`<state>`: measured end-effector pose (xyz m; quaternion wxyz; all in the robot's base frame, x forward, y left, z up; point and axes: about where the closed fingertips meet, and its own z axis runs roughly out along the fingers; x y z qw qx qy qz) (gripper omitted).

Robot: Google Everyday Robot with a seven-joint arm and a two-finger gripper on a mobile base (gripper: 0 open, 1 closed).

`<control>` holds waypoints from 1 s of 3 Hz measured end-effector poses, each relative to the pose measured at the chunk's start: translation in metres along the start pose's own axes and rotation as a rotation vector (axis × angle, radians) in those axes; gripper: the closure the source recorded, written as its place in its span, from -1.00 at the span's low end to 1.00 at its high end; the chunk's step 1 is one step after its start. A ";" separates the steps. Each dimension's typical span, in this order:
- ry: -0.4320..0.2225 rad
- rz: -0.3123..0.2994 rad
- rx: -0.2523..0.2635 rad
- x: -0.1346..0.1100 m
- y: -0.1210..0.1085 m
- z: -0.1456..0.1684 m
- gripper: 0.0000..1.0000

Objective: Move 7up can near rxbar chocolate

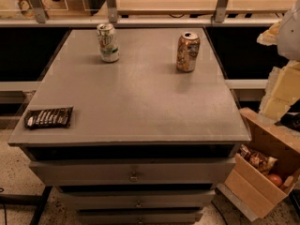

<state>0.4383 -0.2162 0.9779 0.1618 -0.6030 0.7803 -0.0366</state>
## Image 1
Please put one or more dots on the snack bag in box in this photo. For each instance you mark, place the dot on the snack bag in box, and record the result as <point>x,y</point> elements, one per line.
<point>260,161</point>

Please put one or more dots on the white green 7up can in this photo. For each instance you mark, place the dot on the white green 7up can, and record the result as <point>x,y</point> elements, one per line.
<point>108,44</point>

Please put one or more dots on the top drawer round knob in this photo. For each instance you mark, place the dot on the top drawer round knob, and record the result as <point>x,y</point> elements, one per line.
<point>134,177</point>

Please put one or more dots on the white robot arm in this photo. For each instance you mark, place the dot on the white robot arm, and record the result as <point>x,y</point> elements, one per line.
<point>288,44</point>

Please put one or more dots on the gold soda can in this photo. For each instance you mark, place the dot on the gold soda can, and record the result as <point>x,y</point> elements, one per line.
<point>187,51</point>

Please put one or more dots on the metal railing frame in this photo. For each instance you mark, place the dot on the metal railing frame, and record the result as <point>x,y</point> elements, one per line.
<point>142,13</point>

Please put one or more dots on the red apple in box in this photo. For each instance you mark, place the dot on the red apple in box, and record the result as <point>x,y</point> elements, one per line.
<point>275,179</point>

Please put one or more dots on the grey drawer cabinet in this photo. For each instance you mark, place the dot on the grey drawer cabinet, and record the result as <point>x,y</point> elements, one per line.
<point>178,131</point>

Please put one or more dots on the cardboard box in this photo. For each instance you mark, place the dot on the cardboard box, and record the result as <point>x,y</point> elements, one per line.
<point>249,190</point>

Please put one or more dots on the dark rxbar chocolate wrapper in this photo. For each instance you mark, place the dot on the dark rxbar chocolate wrapper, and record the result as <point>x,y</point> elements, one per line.
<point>48,118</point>

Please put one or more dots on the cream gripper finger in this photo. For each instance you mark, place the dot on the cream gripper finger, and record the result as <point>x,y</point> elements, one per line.
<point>281,91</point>
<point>270,36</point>

